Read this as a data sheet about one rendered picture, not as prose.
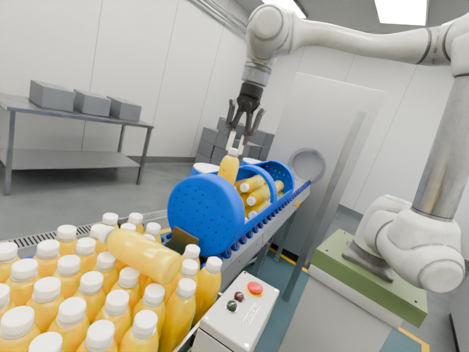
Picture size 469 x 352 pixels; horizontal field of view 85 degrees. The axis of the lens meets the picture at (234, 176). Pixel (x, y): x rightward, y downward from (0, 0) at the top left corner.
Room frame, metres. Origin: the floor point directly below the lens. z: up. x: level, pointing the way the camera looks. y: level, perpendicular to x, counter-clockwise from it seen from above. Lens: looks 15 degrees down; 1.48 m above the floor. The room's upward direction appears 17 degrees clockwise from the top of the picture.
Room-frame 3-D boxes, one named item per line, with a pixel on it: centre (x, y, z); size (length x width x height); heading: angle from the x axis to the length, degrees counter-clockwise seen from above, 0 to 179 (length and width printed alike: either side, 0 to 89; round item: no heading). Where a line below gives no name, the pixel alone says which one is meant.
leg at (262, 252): (1.71, -0.36, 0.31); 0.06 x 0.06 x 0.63; 68
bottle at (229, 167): (0.91, 0.03, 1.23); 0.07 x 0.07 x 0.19
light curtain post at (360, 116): (2.02, -0.77, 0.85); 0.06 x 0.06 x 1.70; 68
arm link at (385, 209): (0.92, -0.60, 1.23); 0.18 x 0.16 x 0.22; 179
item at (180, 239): (0.76, 0.09, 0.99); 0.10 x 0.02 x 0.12; 68
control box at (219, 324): (0.46, -0.10, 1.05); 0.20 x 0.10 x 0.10; 158
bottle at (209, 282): (0.59, -0.02, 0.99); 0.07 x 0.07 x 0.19
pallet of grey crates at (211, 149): (5.13, 0.17, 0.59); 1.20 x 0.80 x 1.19; 57
